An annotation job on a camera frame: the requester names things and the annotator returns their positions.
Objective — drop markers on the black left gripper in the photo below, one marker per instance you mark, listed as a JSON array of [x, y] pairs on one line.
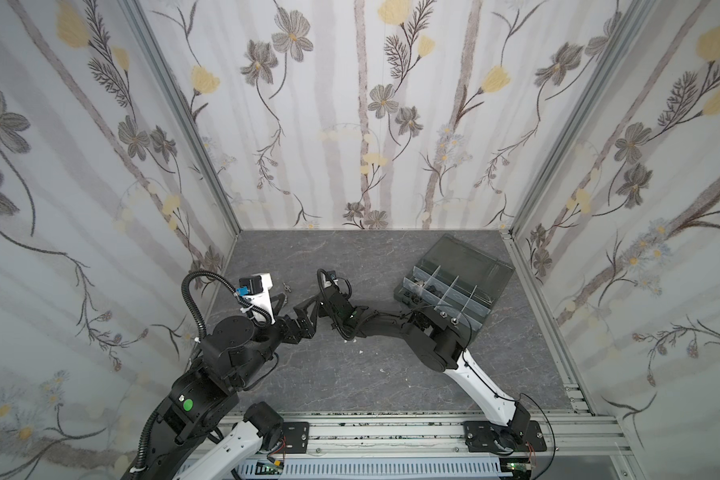
[[305, 329]]

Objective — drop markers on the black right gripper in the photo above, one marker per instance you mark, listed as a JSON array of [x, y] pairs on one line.
[[333, 302]]

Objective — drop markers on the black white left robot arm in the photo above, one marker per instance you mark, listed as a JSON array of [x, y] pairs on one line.
[[226, 361]]

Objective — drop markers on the grey compartment organizer box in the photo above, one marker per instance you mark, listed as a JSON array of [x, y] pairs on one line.
[[456, 279]]

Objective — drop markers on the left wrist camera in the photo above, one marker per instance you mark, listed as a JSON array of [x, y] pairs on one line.
[[253, 296]]

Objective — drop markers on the white slotted cable duct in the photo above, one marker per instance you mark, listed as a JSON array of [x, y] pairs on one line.
[[376, 468]]

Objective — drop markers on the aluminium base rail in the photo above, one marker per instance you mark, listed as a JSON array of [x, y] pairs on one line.
[[558, 445]]

